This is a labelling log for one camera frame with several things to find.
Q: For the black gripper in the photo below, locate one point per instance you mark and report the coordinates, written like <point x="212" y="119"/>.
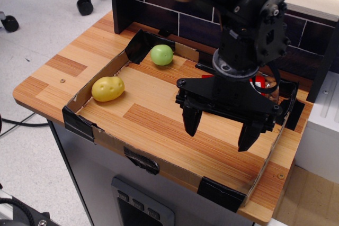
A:
<point x="237" y="101"/>

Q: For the red-capped basil spice bottle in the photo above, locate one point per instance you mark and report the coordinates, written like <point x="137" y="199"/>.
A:
<point x="265" y="84"/>

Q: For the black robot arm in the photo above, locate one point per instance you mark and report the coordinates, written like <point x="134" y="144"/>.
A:
<point x="253" y="36"/>

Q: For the green toy apple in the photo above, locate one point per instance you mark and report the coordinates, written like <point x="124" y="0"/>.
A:
<point x="161" y="54"/>

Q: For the white side cabinet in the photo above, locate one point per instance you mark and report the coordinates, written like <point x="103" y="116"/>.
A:
<point x="318" y="149"/>

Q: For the yellow toy potato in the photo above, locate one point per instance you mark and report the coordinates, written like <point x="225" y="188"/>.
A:
<point x="107" y="88"/>

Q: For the grey control panel with buttons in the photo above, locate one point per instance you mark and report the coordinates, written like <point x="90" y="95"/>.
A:
<point x="136" y="208"/>

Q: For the dark brick-pattern backsplash panel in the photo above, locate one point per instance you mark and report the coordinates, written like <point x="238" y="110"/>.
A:
<point x="314" y="38"/>

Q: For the black equipment with screw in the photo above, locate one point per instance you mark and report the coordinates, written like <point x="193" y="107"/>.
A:
<point x="15" y="212"/>

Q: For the black chair caster wheel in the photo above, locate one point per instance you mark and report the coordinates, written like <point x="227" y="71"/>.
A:
<point x="9" y="22"/>

